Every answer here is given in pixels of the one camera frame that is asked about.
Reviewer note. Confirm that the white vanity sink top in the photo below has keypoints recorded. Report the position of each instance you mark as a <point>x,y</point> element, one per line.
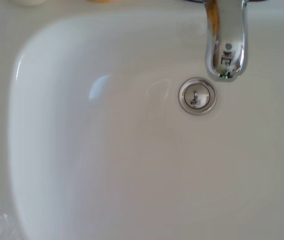
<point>131,162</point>

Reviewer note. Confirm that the chrome sink drain stopper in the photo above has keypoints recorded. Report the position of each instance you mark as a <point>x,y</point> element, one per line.
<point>197,95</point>

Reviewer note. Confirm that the chrome sink faucet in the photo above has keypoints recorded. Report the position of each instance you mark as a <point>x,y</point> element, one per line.
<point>225,37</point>

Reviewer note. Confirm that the orange lid bottle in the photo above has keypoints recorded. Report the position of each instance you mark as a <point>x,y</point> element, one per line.
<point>98,1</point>

